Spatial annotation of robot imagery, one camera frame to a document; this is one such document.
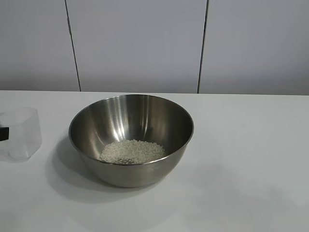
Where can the white rice grains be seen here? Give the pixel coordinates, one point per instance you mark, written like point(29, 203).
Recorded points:
point(132, 151)

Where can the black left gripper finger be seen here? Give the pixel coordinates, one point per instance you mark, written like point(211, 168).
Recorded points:
point(4, 134)

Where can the clear plastic measuring cup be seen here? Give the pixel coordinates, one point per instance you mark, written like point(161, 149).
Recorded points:
point(26, 135)

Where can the stainless steel mixing bowl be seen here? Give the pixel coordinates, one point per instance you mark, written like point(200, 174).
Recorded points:
point(135, 125)

